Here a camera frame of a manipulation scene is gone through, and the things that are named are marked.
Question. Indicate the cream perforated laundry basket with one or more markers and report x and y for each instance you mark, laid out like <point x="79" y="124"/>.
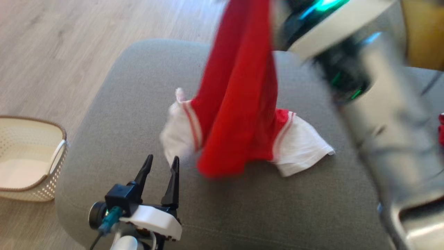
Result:
<point x="24" y="163"/>

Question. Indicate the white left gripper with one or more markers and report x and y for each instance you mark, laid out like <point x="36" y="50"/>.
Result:
<point x="156" y="220"/>

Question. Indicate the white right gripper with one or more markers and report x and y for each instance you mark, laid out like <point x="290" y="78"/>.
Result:
<point x="333" y="24"/>

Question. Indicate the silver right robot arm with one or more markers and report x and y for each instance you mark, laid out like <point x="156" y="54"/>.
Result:
<point x="392" y="139"/>

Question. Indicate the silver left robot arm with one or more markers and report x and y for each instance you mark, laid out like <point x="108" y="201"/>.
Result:
<point x="126" y="243"/>

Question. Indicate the red shorts white trim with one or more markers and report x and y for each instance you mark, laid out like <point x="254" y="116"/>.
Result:
<point x="441" y="128"/>

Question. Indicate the red basketball jersey white sleeves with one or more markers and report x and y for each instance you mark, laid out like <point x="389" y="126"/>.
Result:
<point x="236" y="104"/>

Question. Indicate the yellow sofa back cushion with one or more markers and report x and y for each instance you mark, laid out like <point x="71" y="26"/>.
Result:
<point x="423" y="31"/>

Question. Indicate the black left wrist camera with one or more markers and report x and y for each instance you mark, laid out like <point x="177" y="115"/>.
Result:
<point x="118" y="199"/>

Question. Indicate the large grey sofa ottoman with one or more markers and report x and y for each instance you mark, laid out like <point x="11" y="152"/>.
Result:
<point x="121" y="121"/>

